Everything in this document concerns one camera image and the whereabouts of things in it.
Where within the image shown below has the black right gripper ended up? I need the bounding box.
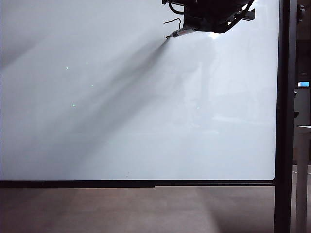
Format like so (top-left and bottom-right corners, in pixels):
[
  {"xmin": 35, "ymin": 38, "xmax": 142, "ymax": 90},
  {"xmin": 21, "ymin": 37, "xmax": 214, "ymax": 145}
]
[{"xmin": 162, "ymin": 0, "xmax": 257, "ymax": 34}]

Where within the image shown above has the white marker pen black cap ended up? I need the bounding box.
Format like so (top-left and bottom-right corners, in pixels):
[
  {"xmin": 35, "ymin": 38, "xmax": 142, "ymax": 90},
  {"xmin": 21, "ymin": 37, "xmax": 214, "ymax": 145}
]
[{"xmin": 165, "ymin": 27, "xmax": 195, "ymax": 40}]

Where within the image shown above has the black marker ink drawing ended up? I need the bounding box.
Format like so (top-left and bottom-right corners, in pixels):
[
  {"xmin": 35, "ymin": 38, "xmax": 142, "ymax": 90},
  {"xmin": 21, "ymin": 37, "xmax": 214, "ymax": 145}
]
[{"xmin": 163, "ymin": 18, "xmax": 183, "ymax": 28}]

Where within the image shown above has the black stand locking knob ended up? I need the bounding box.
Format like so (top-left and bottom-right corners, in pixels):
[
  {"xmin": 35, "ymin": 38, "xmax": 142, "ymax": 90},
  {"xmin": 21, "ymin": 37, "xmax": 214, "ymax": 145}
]
[{"xmin": 297, "ymin": 4, "xmax": 307, "ymax": 23}]

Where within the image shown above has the gray cabinet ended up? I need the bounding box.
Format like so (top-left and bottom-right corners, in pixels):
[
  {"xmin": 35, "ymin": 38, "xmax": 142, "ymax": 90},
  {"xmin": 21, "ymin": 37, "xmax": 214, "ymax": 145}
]
[{"xmin": 296, "ymin": 87, "xmax": 311, "ymax": 126}]

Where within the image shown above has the white table with legs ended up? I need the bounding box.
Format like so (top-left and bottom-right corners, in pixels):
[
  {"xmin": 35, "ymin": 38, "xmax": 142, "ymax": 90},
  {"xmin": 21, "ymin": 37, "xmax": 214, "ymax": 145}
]
[{"xmin": 295, "ymin": 124, "xmax": 311, "ymax": 233}]

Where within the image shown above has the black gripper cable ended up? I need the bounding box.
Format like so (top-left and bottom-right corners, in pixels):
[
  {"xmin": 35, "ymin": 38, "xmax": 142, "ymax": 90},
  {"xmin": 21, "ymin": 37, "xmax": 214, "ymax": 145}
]
[
  {"xmin": 168, "ymin": 1, "xmax": 186, "ymax": 14},
  {"xmin": 226, "ymin": 1, "xmax": 254, "ymax": 28}
]

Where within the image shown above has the white whiteboard with black frame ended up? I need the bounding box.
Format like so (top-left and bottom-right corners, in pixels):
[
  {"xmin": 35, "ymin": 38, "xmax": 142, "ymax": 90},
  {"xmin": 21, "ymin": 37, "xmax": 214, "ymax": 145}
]
[{"xmin": 0, "ymin": 0, "xmax": 280, "ymax": 189}]

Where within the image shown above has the black whiteboard stand post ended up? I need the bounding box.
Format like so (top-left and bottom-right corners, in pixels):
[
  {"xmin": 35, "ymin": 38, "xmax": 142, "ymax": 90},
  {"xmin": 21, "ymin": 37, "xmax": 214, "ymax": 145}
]
[{"xmin": 274, "ymin": 0, "xmax": 298, "ymax": 233}]

